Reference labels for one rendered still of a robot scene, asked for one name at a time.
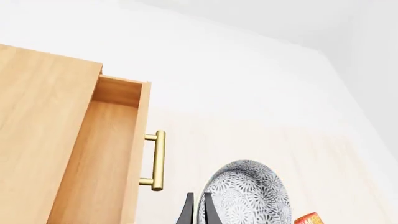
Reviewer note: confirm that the red orange printed box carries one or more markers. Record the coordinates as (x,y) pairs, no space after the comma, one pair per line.
(309,218)

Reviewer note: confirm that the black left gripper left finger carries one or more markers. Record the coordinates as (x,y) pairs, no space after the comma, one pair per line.
(186,212)

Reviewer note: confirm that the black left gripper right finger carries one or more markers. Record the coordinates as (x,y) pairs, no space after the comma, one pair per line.
(211,213)

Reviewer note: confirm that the wooden cabinet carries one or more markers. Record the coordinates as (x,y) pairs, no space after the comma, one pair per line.
(34,121)

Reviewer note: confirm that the open wooden drawer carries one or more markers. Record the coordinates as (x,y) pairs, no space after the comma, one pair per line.
(102,149)

